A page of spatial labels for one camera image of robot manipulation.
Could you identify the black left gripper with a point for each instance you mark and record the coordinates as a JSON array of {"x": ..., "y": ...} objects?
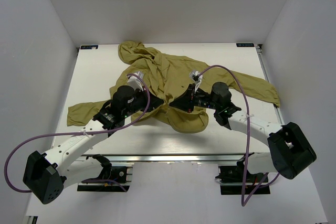
[{"x": 154, "y": 102}]

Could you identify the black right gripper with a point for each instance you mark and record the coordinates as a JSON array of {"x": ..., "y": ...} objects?
[{"x": 185, "y": 102}]

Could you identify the olive yellow zip jacket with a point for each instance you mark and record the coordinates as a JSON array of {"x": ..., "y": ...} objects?
[{"x": 167, "y": 77}]

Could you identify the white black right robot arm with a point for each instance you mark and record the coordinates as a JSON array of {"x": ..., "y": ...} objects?
[{"x": 289, "y": 150}]

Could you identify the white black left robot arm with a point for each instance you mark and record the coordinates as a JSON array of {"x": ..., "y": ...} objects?
[{"x": 47, "y": 174}]

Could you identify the blue label sticker right corner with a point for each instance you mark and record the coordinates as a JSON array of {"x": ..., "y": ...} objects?
[{"x": 243, "y": 45}]

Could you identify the blue label sticker corner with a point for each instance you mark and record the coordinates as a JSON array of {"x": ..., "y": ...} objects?
[
  {"x": 89, "y": 47},
  {"x": 243, "y": 45}
]

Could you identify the blue label sticker left corner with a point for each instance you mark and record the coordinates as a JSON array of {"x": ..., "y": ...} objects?
[{"x": 89, "y": 47}]

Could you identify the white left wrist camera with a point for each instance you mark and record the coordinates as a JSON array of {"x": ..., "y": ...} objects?
[{"x": 134, "y": 80}]

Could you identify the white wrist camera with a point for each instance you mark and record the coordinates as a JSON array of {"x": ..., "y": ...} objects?
[
  {"x": 196, "y": 76},
  {"x": 134, "y": 80}
]

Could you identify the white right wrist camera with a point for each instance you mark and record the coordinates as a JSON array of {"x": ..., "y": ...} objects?
[{"x": 196, "y": 76}]

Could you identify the aluminium table front rail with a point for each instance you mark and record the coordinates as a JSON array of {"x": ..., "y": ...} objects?
[{"x": 163, "y": 158}]

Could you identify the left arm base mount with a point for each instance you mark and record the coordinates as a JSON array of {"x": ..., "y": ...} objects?
[{"x": 116, "y": 178}]

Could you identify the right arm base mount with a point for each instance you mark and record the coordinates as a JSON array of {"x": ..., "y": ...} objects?
[{"x": 230, "y": 179}]

